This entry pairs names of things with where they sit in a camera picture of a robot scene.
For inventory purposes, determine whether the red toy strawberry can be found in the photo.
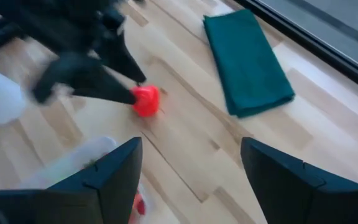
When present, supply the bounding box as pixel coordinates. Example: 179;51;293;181
133;192;148;217

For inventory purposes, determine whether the potted snake plant white pot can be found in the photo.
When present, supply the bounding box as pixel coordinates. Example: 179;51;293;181
0;66;28;126

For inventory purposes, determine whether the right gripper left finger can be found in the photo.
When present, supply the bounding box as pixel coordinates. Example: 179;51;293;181
0;136;144;224

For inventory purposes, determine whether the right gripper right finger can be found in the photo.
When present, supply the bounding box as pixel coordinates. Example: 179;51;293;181
240;136;358;224

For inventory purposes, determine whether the clear plastic tupperware container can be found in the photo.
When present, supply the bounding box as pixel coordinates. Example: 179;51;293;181
19;136;155;224

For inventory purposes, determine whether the folded green cloth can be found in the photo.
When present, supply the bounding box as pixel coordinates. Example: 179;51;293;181
203;8;296;119

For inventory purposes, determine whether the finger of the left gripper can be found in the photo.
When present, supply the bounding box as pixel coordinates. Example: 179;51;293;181
99;30;147;85
30;52;138;106

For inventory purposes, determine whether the red toy fruit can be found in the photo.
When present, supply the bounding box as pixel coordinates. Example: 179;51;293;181
130;84;162;118

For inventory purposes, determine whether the black aluminium table frame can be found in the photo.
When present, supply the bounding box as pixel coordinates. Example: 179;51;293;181
235;0;358;95

